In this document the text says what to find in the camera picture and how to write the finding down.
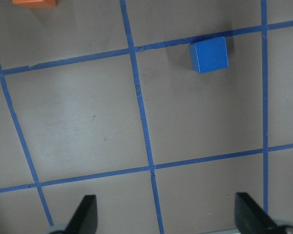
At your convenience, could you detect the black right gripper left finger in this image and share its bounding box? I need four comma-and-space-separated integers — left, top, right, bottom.
64, 195, 98, 234

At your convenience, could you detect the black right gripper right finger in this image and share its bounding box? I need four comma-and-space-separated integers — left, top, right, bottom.
234, 192, 278, 234

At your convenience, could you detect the blue wooden block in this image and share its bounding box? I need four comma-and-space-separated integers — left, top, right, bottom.
189, 37, 229, 74

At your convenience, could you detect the orange wooden block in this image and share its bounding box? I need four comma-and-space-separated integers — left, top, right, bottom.
12, 0, 57, 9

